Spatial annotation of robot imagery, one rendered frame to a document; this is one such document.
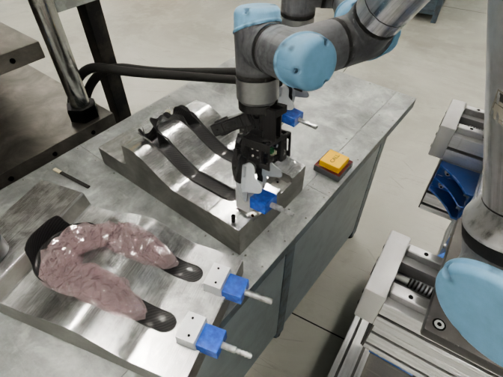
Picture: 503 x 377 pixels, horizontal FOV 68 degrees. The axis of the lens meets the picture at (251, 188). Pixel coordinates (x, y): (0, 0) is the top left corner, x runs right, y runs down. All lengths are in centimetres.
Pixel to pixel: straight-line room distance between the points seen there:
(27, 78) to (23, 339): 108
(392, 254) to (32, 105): 126
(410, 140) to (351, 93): 128
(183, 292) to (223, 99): 77
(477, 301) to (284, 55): 36
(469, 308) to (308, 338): 129
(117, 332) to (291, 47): 55
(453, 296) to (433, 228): 174
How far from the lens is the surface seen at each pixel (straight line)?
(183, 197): 87
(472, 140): 99
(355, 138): 119
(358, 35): 60
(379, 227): 203
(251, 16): 61
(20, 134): 139
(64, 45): 125
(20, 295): 84
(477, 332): 41
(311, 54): 52
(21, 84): 167
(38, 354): 85
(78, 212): 91
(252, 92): 64
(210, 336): 69
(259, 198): 77
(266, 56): 56
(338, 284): 178
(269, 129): 66
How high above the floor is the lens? 151
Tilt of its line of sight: 46 degrees down
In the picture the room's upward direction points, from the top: straight up
